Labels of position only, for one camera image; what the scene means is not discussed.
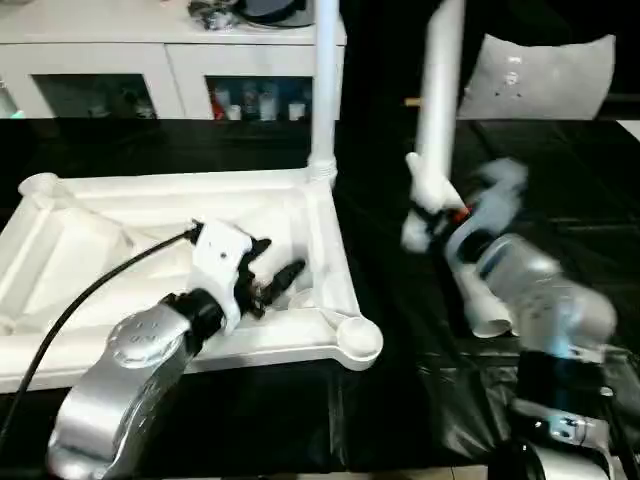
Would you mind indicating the white plastic table leg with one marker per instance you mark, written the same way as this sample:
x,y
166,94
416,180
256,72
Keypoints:
x,y
440,100
487,315

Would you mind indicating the white plastic table top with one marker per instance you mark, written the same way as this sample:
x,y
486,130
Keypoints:
x,y
125,235

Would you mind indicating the white leg with black mark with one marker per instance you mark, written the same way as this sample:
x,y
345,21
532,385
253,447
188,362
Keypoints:
x,y
325,90

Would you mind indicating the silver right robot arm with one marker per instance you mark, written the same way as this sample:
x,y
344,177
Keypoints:
x,y
550,300

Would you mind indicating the black work mat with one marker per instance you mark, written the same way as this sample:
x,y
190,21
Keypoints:
x,y
350,400

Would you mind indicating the small white jar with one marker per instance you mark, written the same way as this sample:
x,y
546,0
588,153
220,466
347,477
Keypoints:
x,y
297,111
234,112
267,107

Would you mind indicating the red bottle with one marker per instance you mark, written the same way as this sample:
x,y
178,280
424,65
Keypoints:
x,y
219,102

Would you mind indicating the grey printed cushion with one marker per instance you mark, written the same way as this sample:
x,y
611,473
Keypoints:
x,y
550,80

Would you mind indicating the black cabinet with gold label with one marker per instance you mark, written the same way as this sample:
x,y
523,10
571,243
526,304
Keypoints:
x,y
380,60

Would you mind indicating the white sideboard with glass doors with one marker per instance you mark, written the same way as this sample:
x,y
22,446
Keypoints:
x,y
150,55

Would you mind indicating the grey round appliance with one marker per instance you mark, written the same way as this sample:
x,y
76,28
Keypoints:
x,y
280,12

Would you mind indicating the dark crumpled object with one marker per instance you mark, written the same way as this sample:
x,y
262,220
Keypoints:
x,y
212,15

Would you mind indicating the white and blue pole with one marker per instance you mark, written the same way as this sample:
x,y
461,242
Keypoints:
x,y
12,105

